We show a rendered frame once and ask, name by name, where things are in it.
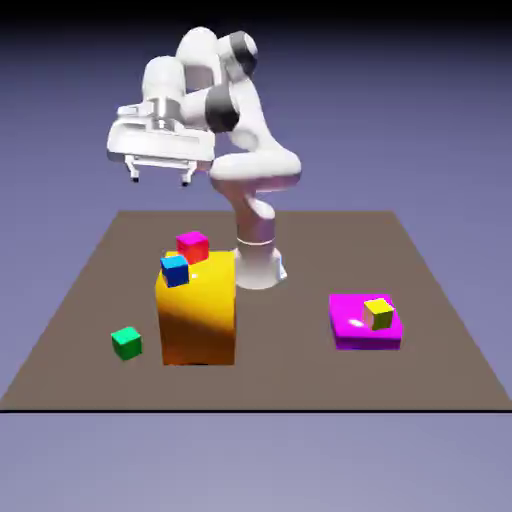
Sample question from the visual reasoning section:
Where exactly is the large magenta box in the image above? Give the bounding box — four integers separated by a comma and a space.
328, 293, 404, 352

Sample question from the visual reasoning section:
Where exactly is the large orange box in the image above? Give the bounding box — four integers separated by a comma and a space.
154, 249, 236, 367

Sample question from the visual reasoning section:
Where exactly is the small red cube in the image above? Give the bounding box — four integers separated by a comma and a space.
175, 230, 210, 266

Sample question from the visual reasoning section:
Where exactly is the small blue cube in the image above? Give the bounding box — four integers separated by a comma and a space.
159, 254, 190, 289

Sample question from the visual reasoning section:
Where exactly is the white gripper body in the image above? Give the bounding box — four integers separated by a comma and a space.
106, 118, 216, 166

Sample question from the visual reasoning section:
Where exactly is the small yellow cube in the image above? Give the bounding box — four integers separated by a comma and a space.
362, 297, 396, 332

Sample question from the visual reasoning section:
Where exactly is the small green cube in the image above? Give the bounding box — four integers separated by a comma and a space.
110, 326, 144, 362

